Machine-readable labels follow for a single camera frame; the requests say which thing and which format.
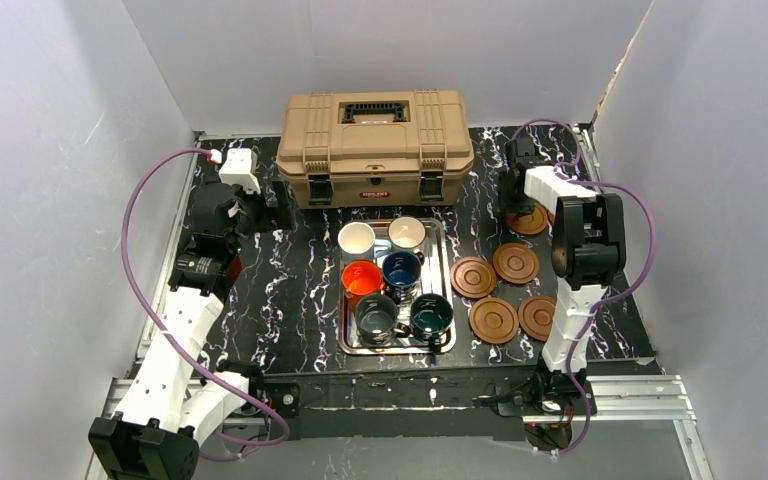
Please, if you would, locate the brown wooden coaster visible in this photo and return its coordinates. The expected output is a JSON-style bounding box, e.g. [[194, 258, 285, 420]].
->
[[493, 243, 539, 285], [504, 204, 549, 236], [450, 256, 497, 299], [518, 295, 556, 342], [469, 297, 520, 345]]

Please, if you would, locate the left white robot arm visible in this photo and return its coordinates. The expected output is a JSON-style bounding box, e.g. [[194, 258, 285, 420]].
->
[[88, 174, 293, 479]]

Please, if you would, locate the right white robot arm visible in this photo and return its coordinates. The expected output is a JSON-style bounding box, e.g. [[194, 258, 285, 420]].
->
[[498, 138, 626, 374]]

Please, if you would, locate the white cup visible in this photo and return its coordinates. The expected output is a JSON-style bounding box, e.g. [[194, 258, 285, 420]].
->
[[337, 222, 377, 264]]

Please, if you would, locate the orange cup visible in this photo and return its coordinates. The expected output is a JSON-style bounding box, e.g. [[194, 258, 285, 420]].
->
[[341, 260, 383, 311]]

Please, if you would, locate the cream cup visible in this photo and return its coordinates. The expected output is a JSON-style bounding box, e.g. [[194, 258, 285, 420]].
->
[[387, 216, 427, 254]]

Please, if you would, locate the navy blue cup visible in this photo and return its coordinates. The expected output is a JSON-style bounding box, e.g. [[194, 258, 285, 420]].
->
[[381, 251, 422, 304]]

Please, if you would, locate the dark grey cup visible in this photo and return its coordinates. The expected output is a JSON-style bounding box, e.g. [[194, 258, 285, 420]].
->
[[355, 293, 412, 345]]

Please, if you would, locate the teal cup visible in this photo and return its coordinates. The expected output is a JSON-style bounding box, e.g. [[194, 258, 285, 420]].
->
[[409, 293, 454, 354]]

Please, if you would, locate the tan plastic toolbox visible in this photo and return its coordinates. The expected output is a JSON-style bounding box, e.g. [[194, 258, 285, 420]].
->
[[275, 90, 475, 209]]

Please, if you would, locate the stainless steel tray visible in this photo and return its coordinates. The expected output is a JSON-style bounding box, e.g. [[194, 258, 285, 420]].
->
[[338, 218, 457, 356]]

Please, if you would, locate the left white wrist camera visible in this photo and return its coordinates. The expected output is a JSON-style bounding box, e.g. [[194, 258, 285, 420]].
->
[[219, 148, 261, 194]]

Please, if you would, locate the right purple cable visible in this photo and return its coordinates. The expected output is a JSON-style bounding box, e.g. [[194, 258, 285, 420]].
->
[[511, 118, 658, 458]]

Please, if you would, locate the aluminium frame rail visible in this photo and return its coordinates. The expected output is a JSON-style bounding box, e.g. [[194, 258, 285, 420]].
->
[[95, 374, 713, 480]]

